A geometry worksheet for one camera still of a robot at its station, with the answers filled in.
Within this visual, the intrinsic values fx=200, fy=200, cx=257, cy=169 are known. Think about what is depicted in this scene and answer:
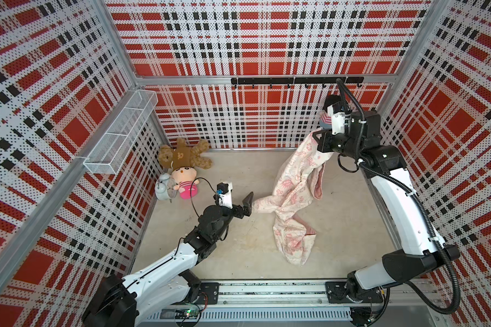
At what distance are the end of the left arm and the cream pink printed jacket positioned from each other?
0.18 feet

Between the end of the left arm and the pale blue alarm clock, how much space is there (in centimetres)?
42

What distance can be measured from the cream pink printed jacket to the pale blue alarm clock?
45 centimetres

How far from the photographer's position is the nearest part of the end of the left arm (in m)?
0.69

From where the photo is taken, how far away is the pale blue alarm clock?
0.93 m

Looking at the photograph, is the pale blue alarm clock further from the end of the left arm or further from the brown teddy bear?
the end of the left arm

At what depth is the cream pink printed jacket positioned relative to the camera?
29.7 inches

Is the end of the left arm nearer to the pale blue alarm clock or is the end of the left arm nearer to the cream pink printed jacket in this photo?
the cream pink printed jacket

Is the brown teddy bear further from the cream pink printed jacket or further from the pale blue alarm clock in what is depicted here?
the cream pink printed jacket
